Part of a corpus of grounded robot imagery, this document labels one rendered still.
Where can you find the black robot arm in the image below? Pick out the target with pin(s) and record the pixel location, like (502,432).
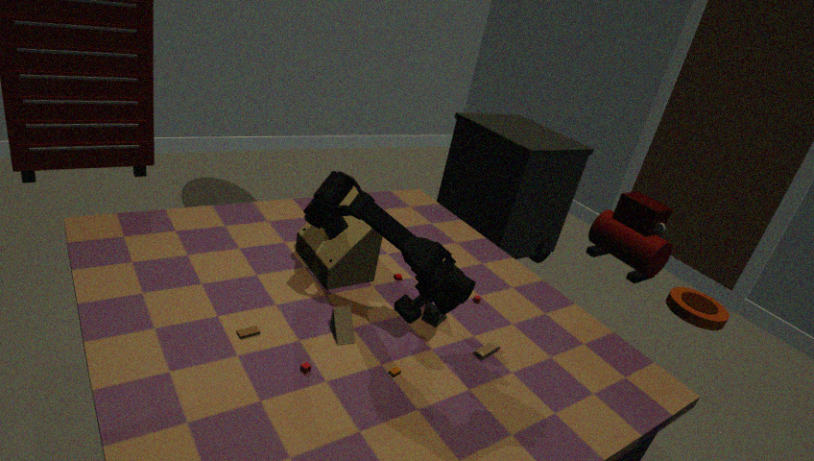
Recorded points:
(424,256)

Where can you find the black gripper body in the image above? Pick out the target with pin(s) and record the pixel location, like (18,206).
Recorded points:
(410,310)

